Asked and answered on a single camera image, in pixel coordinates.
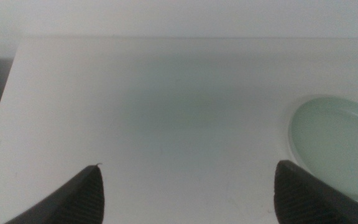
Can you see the white shallow bowl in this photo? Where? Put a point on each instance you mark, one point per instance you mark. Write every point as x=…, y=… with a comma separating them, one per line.
x=288, y=137

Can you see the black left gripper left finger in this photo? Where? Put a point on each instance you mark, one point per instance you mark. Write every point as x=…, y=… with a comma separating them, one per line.
x=79, y=202

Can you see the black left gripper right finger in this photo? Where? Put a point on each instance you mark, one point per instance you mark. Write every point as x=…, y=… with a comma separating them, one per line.
x=303, y=199

